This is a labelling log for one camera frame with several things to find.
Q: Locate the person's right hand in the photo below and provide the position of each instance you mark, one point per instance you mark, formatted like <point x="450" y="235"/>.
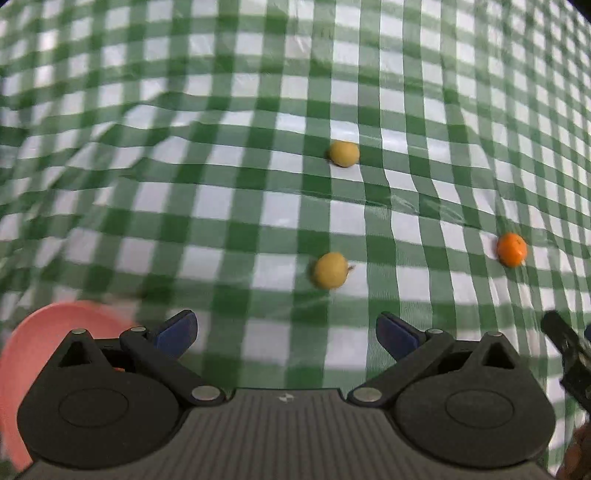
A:
<point x="576" y="454"/>

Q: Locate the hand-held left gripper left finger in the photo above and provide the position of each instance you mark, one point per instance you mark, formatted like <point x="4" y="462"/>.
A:
<point x="178" y="332"/>

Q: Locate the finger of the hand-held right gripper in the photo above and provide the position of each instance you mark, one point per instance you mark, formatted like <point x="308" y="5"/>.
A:
<point x="570" y="344"/>

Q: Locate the pink plate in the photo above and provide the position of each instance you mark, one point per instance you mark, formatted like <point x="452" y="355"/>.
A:
<point x="32" y="332"/>

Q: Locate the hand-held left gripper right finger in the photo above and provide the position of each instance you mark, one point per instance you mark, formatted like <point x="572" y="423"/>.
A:
<point x="396" y="334"/>

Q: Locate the beige longan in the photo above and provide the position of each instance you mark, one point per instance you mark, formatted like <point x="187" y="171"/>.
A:
<point x="344" y="153"/>
<point x="330" y="271"/>

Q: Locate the green checked tablecloth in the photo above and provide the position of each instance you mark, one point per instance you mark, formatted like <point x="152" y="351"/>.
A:
<point x="258" y="92"/>

